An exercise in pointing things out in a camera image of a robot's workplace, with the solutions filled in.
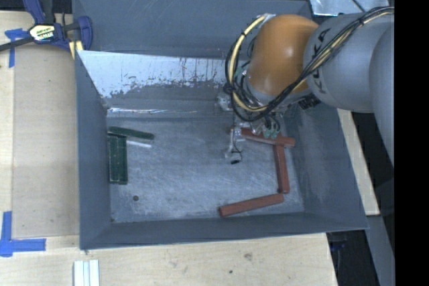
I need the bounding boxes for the red-brown flat block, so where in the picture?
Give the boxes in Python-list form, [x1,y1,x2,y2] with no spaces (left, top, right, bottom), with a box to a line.
[272,144,291,195]
[218,193,286,218]
[240,127,296,149]

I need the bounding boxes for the grey metal bin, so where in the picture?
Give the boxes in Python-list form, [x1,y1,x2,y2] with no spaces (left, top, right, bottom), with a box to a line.
[70,0,370,251]

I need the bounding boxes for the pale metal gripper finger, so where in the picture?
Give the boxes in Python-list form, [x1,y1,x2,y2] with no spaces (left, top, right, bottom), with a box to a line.
[223,139,236,159]
[230,142,243,165]

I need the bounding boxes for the pale wood flat board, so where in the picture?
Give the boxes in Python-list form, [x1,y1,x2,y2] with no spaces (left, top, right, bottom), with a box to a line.
[11,43,82,239]

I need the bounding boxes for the dark green flat block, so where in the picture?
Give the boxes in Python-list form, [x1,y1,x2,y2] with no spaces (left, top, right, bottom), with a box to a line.
[107,133,119,184]
[107,125,156,141]
[117,136,129,186]

